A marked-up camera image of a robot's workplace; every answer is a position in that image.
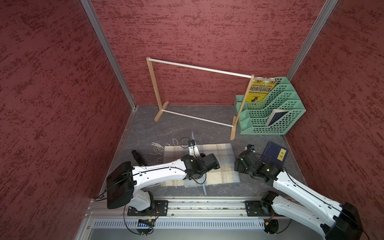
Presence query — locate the dark book in organizer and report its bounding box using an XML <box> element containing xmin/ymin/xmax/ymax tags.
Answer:
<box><xmin>265</xmin><ymin>109</ymin><xmax>289</xmax><ymax>127</ymax></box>

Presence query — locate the aluminium corner profile left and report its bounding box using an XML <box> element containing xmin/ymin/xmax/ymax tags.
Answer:
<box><xmin>81</xmin><ymin>0</ymin><xmax>137</xmax><ymax>111</ymax></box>

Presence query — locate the aluminium corner profile right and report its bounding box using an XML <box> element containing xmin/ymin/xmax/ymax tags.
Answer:
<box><xmin>287</xmin><ymin>0</ymin><xmax>338</xmax><ymax>81</ymax></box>

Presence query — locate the green plastic file organizer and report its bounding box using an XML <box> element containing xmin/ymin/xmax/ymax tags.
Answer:
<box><xmin>234</xmin><ymin>77</ymin><xmax>306</xmax><ymax>135</ymax></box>

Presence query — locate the blue beige plaid scarf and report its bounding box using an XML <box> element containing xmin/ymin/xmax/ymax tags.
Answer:
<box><xmin>152</xmin><ymin>143</ymin><xmax>240</xmax><ymax>188</ymax></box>

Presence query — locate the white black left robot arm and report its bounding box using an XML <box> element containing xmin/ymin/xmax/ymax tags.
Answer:
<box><xmin>107</xmin><ymin>154</ymin><xmax>220</xmax><ymax>212</ymax></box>

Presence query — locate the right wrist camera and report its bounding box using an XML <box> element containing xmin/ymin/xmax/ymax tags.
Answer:
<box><xmin>245</xmin><ymin>145</ymin><xmax>255</xmax><ymax>152</ymax></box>

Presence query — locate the wooden rack with white rods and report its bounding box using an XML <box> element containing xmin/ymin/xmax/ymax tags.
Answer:
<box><xmin>146</xmin><ymin>57</ymin><xmax>255</xmax><ymax>141</ymax></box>

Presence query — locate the dark blue book yellow label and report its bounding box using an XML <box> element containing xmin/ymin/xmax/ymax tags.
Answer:
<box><xmin>260</xmin><ymin>141</ymin><xmax>289</xmax><ymax>167</ymax></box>

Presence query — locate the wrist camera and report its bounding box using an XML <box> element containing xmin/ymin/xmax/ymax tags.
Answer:
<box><xmin>188</xmin><ymin>140</ymin><xmax>196</xmax><ymax>148</ymax></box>
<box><xmin>245</xmin><ymin>145</ymin><xmax>255</xmax><ymax>152</ymax></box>

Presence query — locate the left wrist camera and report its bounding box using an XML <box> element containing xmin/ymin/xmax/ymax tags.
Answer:
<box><xmin>188</xmin><ymin>140</ymin><xmax>196</xmax><ymax>148</ymax></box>

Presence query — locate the small black cylinder object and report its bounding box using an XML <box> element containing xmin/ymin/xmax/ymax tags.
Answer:
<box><xmin>132</xmin><ymin>150</ymin><xmax>147</xmax><ymax>167</ymax></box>

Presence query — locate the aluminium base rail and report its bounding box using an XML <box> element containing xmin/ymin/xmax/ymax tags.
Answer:
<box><xmin>85</xmin><ymin>197</ymin><xmax>320</xmax><ymax>220</ymax></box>

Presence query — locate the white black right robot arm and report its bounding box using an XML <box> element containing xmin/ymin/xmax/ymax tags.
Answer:
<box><xmin>235</xmin><ymin>149</ymin><xmax>365</xmax><ymax>240</ymax></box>

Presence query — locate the yellow book in organizer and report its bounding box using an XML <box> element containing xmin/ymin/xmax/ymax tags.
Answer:
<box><xmin>246</xmin><ymin>78</ymin><xmax>277</xmax><ymax>103</ymax></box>

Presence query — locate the aluminium corner profile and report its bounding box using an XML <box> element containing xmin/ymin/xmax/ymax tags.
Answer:
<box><xmin>287</xmin><ymin>0</ymin><xmax>338</xmax><ymax>81</ymax></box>
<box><xmin>81</xmin><ymin>0</ymin><xmax>137</xmax><ymax>111</ymax></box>

